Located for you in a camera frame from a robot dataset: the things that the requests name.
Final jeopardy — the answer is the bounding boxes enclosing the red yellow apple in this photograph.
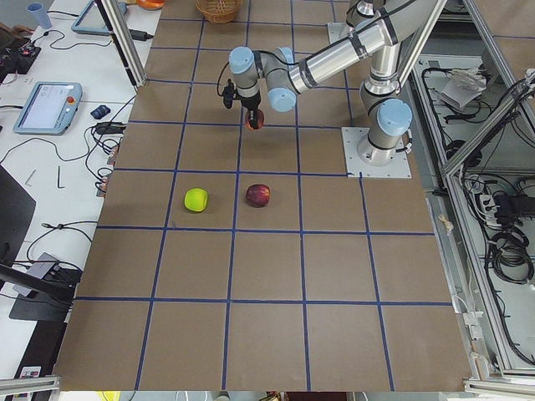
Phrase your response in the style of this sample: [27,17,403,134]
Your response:
[245,109,264,130]

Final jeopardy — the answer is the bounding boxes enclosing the green apple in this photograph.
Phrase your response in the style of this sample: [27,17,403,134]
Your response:
[184,187,208,213]

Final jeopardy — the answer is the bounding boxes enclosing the dark red apple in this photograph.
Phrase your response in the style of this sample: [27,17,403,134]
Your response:
[245,184,271,208]

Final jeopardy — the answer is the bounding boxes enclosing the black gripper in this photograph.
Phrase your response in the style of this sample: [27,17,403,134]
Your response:
[242,94,261,130]

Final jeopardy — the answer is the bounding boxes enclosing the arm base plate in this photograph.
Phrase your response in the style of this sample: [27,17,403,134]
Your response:
[341,127,412,180]
[327,22,354,44]

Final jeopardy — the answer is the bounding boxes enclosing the aluminium frame post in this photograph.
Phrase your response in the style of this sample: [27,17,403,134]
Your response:
[95,0,147,88]

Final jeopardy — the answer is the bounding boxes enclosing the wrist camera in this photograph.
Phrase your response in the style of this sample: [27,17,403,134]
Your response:
[222,79,238,109]

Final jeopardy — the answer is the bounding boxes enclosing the blue plastic cup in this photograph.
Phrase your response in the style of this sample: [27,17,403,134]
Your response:
[27,3,51,29]

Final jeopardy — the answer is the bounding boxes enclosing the teach pendant tablet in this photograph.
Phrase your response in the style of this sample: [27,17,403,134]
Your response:
[71,1,110,37]
[13,82,83,136]

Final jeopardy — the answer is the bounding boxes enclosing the black power adapter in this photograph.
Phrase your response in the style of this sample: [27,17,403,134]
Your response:
[129,29,154,42]

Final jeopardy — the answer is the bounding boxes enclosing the wicker basket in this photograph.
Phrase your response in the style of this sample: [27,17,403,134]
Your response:
[196,0,242,24]

